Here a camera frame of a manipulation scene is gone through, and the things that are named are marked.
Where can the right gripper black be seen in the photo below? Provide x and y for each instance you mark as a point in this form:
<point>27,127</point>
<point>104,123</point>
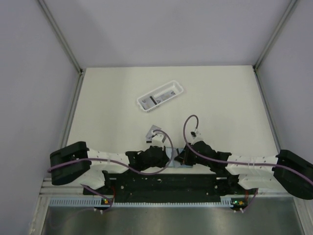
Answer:
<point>184,157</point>

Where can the card in basket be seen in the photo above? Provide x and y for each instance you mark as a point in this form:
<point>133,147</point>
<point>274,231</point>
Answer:
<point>148,103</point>
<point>164,97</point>

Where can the card in basket left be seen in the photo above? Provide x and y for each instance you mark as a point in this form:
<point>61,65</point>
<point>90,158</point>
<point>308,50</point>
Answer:
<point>148,103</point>

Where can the green card holder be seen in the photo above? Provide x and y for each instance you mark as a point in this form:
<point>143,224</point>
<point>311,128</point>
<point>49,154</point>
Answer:
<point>174,163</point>

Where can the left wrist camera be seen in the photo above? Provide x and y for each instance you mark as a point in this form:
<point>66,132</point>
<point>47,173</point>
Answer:
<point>158,138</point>

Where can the left aluminium frame post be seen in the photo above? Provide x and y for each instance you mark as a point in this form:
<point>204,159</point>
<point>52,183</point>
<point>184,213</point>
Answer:
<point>59,35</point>

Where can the aluminium frame post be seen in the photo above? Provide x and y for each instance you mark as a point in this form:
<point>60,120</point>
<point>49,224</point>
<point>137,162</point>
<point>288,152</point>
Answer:
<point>59,35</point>
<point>276,33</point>

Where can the card with black stripe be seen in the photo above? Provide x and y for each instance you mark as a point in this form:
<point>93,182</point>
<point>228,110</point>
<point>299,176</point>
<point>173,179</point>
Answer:
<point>148,141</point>

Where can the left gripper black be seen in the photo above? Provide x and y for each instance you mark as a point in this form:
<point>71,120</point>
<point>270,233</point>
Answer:
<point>164,160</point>

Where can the right aluminium frame post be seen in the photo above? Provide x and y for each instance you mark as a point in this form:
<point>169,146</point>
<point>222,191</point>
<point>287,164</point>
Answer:
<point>276,33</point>

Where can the white plastic basket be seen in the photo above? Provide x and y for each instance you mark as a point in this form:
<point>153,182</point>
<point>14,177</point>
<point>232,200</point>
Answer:
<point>170,86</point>

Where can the card in basket right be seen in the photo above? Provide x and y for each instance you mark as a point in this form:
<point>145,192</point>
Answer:
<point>164,97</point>

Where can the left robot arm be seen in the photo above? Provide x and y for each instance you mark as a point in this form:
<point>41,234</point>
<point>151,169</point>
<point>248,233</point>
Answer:
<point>80,164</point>

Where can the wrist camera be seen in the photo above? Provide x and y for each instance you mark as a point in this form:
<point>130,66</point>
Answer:
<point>196,136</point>
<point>158,138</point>

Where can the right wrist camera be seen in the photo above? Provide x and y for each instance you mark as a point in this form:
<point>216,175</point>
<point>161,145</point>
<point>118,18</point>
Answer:
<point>196,136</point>

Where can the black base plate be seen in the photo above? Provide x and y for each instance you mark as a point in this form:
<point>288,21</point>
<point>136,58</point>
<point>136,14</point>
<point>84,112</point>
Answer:
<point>164,188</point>

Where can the white cable duct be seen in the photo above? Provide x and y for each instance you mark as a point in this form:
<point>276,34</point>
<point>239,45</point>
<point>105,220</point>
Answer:
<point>99,202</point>

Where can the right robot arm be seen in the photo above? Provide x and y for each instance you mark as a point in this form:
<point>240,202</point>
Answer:
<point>285,171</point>

